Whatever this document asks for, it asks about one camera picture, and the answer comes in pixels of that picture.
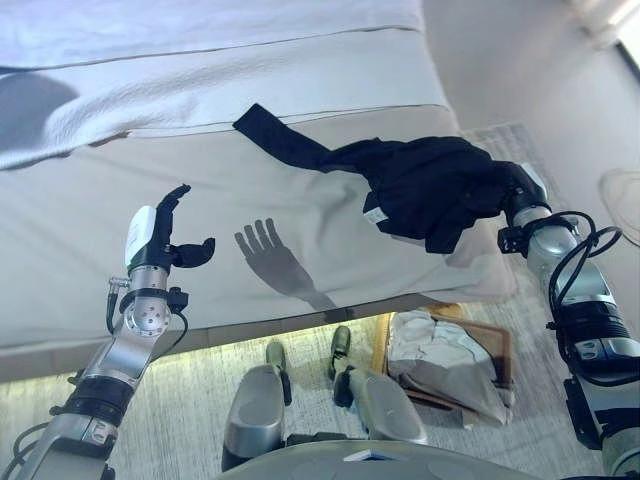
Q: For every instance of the white sheer curtain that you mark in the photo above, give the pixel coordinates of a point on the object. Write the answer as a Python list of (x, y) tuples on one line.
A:
[(600, 20)]

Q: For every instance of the silver right robot leg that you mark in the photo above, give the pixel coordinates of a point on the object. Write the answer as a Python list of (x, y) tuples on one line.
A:
[(390, 405)]

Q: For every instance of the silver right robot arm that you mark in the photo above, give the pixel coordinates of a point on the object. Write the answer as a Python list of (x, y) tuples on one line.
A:
[(585, 300)]

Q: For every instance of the black baseboard strip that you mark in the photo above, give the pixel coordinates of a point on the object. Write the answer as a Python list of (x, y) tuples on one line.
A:
[(630, 57)]

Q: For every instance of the white duvet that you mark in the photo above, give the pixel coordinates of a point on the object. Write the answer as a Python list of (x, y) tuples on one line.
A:
[(200, 75)]

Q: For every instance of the silver left robot leg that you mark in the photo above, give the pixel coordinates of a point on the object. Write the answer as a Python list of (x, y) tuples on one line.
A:
[(255, 410)]

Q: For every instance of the black garment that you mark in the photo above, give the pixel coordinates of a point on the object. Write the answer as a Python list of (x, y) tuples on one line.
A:
[(425, 190)]

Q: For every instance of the beige bed cover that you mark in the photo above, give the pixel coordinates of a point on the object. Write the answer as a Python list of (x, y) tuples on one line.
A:
[(150, 210)]

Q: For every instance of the brown wicker basket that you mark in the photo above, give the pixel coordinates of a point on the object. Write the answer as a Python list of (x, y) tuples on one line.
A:
[(497, 340)]

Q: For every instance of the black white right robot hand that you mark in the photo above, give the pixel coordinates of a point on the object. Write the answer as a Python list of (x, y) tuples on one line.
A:
[(527, 192)]

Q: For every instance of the beige cream garment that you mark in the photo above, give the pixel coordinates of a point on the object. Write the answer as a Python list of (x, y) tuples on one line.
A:
[(460, 390)]

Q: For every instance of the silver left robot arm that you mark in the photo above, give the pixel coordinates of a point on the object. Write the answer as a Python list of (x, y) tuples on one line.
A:
[(125, 350)]

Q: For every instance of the grey robot torso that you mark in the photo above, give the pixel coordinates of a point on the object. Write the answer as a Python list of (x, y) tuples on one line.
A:
[(400, 467)]

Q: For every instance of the large grey striped rug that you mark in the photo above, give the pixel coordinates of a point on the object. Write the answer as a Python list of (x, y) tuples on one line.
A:
[(175, 400)]

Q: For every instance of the silver robot leg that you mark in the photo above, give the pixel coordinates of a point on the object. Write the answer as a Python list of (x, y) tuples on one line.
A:
[(390, 405), (255, 410)]

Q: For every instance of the white blue chest tag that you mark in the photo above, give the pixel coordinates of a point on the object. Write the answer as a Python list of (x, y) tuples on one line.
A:
[(370, 455)]

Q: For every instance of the small beige floor mat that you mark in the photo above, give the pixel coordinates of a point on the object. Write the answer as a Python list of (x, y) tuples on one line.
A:
[(622, 200)]

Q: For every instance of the pale white shirt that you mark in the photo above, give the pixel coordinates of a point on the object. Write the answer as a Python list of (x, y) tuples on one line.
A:
[(435, 335)]

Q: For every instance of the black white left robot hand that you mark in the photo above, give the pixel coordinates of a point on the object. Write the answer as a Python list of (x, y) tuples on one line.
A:
[(142, 235)]

